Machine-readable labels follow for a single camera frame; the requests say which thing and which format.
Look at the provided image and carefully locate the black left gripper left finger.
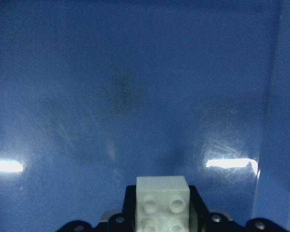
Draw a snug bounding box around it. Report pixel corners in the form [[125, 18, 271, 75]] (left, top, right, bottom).
[[57, 185, 136, 232]]

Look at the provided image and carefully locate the blue plastic tray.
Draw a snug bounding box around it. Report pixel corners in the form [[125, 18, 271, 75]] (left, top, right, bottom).
[[0, 0, 290, 232]]

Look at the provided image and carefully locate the white block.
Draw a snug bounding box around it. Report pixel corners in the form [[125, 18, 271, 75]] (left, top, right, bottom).
[[135, 176, 190, 232]]

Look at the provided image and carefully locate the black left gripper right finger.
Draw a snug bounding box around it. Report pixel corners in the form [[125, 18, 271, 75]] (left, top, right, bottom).
[[189, 185, 288, 232]]

